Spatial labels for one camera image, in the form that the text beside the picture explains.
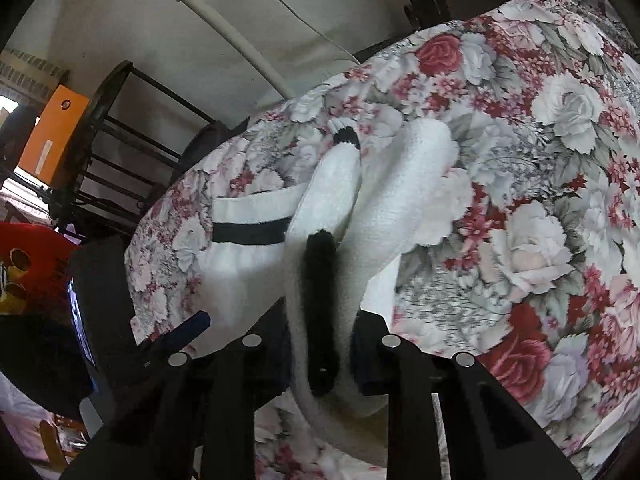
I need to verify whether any black metal chair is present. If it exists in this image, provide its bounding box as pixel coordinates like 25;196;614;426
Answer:
50;60;236;241

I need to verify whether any red and yellow object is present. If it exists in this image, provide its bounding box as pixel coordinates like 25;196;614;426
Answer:
0;222;83;317

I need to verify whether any floral printed cloth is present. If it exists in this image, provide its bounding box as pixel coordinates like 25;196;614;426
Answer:
122;0;640;480

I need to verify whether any wooden furniture piece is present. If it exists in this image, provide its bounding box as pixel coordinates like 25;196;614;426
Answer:
39;414;88;473

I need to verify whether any white sock with black stripes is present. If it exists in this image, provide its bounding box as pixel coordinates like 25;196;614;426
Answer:
197;182;311;356
345;120;476;321
282;119;401;468

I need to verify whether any white pipe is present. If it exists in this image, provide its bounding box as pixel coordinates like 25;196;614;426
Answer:
132;0;296;98

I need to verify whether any orange box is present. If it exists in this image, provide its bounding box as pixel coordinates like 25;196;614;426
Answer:
20;82;93;186

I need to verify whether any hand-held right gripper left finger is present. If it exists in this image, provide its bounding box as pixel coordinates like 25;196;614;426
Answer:
60;332;293;480

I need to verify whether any pale pink cloth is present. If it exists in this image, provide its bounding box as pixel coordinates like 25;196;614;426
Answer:
0;372;53;433

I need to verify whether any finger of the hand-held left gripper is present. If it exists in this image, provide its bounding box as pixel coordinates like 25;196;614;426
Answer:
135;310;212;361

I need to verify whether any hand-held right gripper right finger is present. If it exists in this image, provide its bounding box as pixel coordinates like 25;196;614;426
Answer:
350;310;583;480

